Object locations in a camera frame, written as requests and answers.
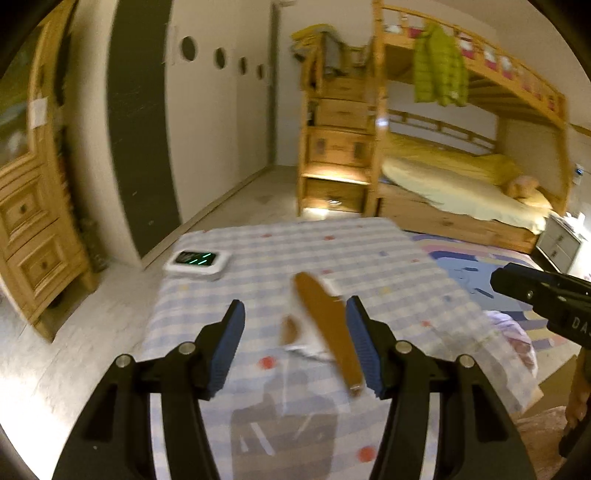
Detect green puffer jacket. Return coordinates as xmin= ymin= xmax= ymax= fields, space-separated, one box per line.
xmin=412 ymin=23 xmax=470 ymax=108

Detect white device with screen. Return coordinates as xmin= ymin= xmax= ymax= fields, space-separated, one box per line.
xmin=165 ymin=248 xmax=230 ymax=283

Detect white nightstand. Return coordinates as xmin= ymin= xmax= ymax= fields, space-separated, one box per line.
xmin=536 ymin=212 xmax=591 ymax=278

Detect yellow cloth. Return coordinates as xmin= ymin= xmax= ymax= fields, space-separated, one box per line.
xmin=291 ymin=25 xmax=331 ymax=57

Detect checked blue white cloth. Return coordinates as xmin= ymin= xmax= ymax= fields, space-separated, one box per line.
xmin=141 ymin=217 xmax=544 ymax=480

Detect yellow bedding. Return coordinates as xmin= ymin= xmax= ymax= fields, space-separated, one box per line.
xmin=382 ymin=134 xmax=555 ymax=234

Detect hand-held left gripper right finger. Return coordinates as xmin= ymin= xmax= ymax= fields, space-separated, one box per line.
xmin=346 ymin=295 xmax=539 ymax=480

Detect pink fuzzy cloth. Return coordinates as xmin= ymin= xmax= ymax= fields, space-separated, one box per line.
xmin=512 ymin=406 xmax=591 ymax=480

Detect white wardrobe with round holes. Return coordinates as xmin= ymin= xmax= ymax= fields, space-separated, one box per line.
xmin=106 ymin=0 xmax=283 ymax=260

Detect wooden cabinet with glass door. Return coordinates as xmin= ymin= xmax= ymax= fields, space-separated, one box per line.
xmin=0 ymin=0 xmax=101 ymax=343

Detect colourful oval rug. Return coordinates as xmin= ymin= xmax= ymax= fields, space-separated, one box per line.
xmin=406 ymin=233 xmax=588 ymax=389

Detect clear plastic sheet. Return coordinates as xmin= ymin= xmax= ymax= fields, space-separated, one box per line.
xmin=231 ymin=355 xmax=352 ymax=480

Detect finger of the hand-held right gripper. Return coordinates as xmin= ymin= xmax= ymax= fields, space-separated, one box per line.
xmin=490 ymin=262 xmax=555 ymax=308

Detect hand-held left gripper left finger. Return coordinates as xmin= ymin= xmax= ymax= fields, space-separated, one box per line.
xmin=53 ymin=299 xmax=246 ymax=480

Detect grey cloth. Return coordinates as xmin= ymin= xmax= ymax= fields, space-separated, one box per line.
xmin=321 ymin=32 xmax=352 ymax=78

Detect wooden bunk bed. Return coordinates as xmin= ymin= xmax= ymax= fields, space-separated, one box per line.
xmin=372 ymin=0 xmax=572 ymax=256

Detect yellow pillow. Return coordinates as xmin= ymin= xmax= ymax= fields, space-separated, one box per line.
xmin=505 ymin=175 xmax=553 ymax=209

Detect person's right hand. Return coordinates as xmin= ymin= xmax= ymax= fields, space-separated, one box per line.
xmin=566 ymin=346 xmax=591 ymax=432

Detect wooden stair drawers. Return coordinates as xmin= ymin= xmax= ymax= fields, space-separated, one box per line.
xmin=298 ymin=34 xmax=389 ymax=219

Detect brown wooden spatula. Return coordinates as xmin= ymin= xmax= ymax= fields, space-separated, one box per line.
xmin=279 ymin=272 xmax=366 ymax=398

